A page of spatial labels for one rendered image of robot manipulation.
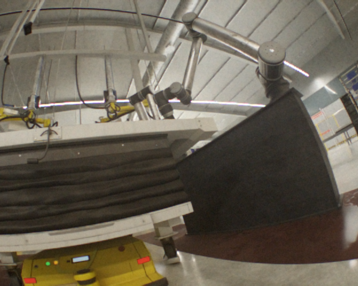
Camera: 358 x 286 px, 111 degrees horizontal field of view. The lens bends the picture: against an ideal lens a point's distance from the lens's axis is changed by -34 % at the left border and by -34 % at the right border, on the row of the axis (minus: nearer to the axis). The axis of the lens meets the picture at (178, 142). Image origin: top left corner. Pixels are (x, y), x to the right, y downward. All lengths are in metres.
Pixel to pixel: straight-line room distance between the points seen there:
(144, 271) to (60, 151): 0.75
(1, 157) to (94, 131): 0.45
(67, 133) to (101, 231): 0.41
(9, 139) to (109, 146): 0.45
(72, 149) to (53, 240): 0.37
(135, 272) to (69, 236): 0.49
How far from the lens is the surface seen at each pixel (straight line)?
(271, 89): 1.51
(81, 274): 0.95
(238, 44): 1.49
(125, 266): 1.06
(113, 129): 0.81
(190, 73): 1.71
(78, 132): 0.80
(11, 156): 0.88
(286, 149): 1.42
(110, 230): 0.70
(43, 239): 0.73
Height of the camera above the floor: 0.43
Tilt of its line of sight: 18 degrees up
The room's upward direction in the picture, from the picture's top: 17 degrees counter-clockwise
